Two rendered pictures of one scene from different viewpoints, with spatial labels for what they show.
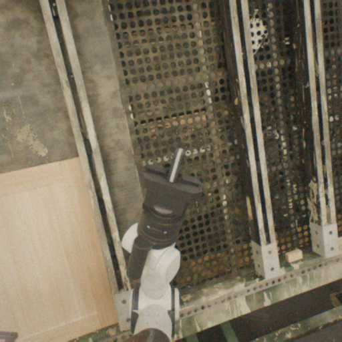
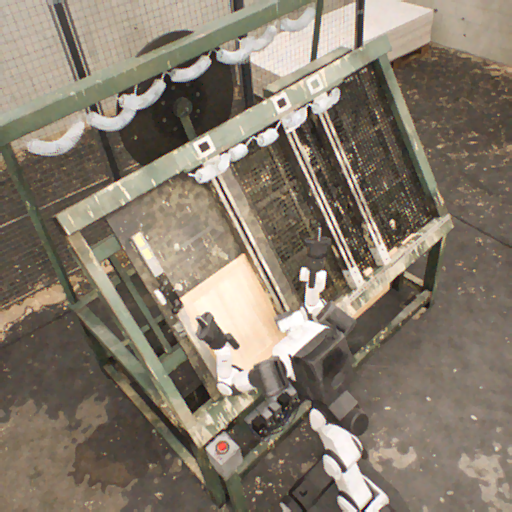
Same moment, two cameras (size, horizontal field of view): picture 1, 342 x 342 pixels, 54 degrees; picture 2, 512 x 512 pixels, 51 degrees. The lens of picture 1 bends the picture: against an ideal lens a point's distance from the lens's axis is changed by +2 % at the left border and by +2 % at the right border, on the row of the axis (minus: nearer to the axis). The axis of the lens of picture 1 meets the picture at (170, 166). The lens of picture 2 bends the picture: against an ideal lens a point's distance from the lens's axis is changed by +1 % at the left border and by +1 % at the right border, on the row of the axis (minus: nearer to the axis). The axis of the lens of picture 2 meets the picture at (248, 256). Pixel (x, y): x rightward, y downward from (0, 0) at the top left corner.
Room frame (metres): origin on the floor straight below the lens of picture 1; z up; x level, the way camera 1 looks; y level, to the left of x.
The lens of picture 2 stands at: (-1.20, 0.84, 3.27)
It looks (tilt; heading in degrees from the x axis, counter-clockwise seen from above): 44 degrees down; 343
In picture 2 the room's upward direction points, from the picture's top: 9 degrees counter-clockwise
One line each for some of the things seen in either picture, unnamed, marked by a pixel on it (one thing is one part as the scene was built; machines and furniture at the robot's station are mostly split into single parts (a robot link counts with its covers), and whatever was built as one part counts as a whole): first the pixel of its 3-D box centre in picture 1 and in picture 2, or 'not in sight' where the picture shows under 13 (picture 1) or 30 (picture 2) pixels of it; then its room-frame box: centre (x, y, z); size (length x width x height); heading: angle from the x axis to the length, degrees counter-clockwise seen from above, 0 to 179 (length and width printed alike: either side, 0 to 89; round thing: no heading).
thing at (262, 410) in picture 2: not in sight; (282, 404); (0.24, 0.34, 0.69); 0.50 x 0.14 x 0.24; 110
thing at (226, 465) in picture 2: not in sight; (225, 456); (0.03, 0.73, 0.84); 0.12 x 0.12 x 0.18; 20
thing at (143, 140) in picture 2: not in sight; (181, 107); (1.54, 0.28, 1.85); 0.80 x 0.06 x 0.80; 110
